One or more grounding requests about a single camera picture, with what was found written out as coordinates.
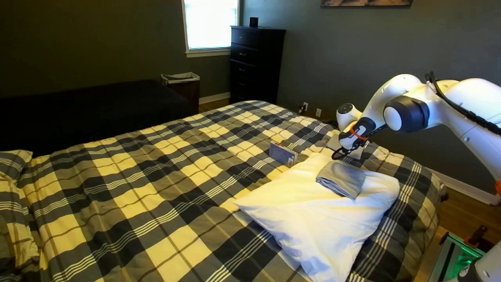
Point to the brown side table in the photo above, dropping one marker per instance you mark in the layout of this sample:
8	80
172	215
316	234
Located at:
182	87

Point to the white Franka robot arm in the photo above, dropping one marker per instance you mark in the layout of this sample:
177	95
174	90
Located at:
459	110

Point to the black futon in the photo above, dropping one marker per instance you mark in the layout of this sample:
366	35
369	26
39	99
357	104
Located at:
78	115

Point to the plaid yellow grey comforter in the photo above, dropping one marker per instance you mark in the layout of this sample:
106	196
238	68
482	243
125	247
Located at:
157	182

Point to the bright window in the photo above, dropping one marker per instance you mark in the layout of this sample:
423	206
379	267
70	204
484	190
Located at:
211	24

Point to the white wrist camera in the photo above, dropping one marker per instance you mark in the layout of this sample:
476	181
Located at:
346	115

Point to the paperback book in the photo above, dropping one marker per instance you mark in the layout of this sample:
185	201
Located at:
282	154

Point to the black dresser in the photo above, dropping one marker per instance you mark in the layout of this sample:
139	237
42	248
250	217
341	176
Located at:
257	65

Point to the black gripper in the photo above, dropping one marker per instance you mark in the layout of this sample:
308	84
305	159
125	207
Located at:
359	134

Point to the white pillow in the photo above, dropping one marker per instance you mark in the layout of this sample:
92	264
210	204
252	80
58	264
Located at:
313	229

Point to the plaid pillow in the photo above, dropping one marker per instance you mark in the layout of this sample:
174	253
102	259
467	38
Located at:
13	162

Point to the framed wall picture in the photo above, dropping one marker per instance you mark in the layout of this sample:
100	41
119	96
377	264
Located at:
365	2

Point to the robot cart with wooden edge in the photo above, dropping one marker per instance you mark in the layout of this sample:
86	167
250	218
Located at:
454	261

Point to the white plastic object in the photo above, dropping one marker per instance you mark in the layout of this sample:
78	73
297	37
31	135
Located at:
490	267

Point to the small black object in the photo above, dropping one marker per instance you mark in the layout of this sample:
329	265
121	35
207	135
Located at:
254	23

